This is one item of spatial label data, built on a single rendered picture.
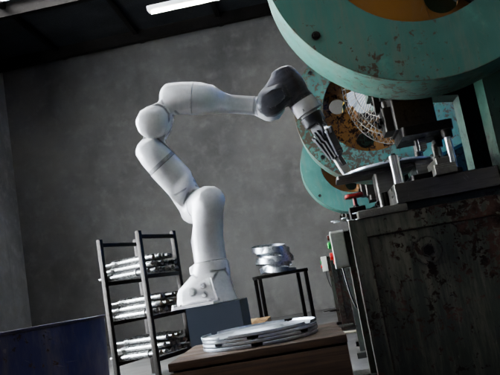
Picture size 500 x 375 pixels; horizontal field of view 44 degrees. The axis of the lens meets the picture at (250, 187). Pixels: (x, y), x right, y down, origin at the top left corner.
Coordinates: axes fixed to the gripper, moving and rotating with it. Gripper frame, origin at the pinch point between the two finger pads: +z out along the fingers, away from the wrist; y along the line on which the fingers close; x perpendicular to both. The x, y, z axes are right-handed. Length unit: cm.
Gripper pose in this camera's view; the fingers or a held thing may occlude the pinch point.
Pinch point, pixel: (342, 166)
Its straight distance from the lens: 210.0
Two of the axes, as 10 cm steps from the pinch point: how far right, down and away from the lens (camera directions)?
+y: 2.7, -2.0, -9.4
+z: 5.3, 8.5, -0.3
